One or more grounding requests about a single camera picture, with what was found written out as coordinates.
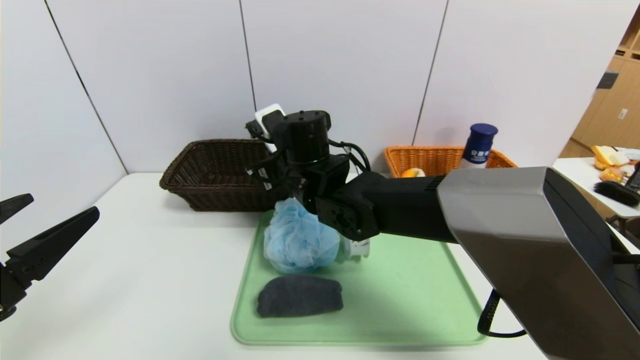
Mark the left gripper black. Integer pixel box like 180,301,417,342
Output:
0,193,100,322

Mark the light green plastic tray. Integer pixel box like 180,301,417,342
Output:
230,210,488,346

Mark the thick black arm base cable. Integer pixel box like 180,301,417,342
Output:
477,289,527,338

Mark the dark brown wicker basket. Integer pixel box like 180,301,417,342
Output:
159,139,281,213

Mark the white side table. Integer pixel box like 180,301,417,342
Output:
551,148,640,219

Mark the dark grey rolled towel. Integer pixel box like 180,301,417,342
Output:
256,275,344,318

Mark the white bottle with blue cap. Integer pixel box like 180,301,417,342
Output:
460,123,499,170

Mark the light wooden cabinet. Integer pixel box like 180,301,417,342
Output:
557,5,640,160

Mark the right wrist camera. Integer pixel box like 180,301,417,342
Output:
245,103,287,153

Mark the black brush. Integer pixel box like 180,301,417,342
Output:
593,181,640,208

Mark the orange wicker basket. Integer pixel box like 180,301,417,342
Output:
383,145,518,178

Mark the white tape roll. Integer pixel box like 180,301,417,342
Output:
344,237,372,260

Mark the yellow toy bread slice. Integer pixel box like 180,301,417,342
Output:
590,145,630,168

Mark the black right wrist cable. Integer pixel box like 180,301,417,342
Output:
327,140,372,173

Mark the light blue bath loofah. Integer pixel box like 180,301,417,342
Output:
263,197,342,274

